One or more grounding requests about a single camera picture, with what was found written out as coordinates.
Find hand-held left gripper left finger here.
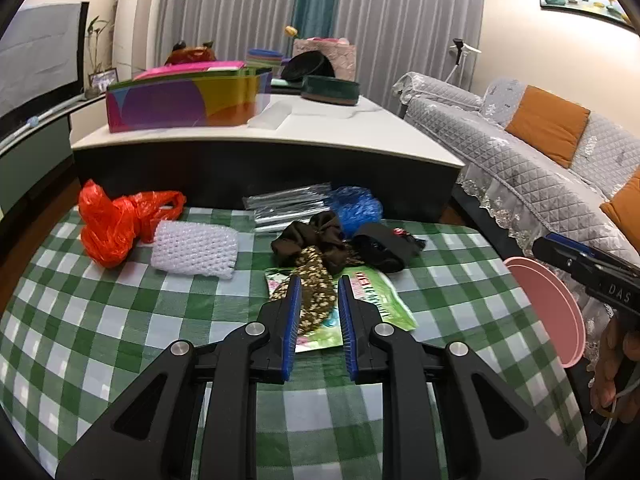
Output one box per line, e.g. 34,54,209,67
55,274,303,480

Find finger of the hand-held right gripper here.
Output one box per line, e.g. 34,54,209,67
532,232,640,283

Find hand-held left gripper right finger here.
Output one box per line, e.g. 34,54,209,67
337,274,586,480

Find pink round plate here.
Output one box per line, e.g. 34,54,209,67
502,256,586,368

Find green panda print pouch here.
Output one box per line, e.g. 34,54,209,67
263,266,418,353

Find brown floral cloth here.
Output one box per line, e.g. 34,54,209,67
270,244,366,336

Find black cloth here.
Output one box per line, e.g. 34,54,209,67
350,222,427,274

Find brown cloth scrunchie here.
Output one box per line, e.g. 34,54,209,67
271,211,351,268

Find blue plastic bag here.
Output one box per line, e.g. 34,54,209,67
327,186,384,238

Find white foam net sleeve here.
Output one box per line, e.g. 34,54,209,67
150,220,240,281

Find orange plastic bag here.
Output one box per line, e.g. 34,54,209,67
78,179,187,269

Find person's right hand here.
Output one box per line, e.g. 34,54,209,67
590,317,640,423

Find orange cushion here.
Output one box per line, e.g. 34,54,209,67
505,85,592,170
600,167,640,256

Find grey covered sofa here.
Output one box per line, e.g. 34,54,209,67
392,71,640,281

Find clear ribbed plastic packaging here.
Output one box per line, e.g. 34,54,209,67
242,181,336,234

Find green checked tablecloth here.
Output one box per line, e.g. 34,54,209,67
0,205,591,480

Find white top coffee table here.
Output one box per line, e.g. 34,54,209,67
71,91,467,223

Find green round tin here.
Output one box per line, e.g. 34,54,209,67
300,75,361,107

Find multicoloured box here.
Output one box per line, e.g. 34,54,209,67
105,69,273,133

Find black hat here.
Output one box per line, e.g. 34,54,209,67
280,51,337,82

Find stack of coloured bowls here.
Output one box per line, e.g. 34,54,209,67
246,48,283,72

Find pink flat box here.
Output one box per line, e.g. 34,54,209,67
134,60,247,81

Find grey curtain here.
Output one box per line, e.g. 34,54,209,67
150,0,486,116

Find brown plush toy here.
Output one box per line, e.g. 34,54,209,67
164,40,217,66

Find television stand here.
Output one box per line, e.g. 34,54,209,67
0,92,108,216

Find potted green plant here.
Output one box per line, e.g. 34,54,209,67
85,15,117,98

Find covered television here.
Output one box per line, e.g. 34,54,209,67
0,2,90,121

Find photo frame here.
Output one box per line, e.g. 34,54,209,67
87,67,119,92

